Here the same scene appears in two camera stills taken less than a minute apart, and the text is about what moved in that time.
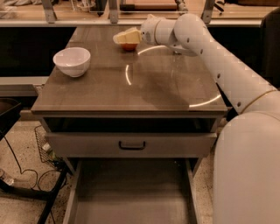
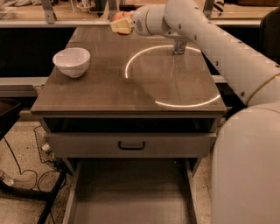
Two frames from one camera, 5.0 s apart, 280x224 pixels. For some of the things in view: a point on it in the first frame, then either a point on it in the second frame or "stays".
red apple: [129, 47] to [122, 16]
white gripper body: [148, 31] to [140, 21]
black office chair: [269, 45] stays
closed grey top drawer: [130, 143] stays
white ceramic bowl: [73, 61] stays
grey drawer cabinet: [133, 126] stays
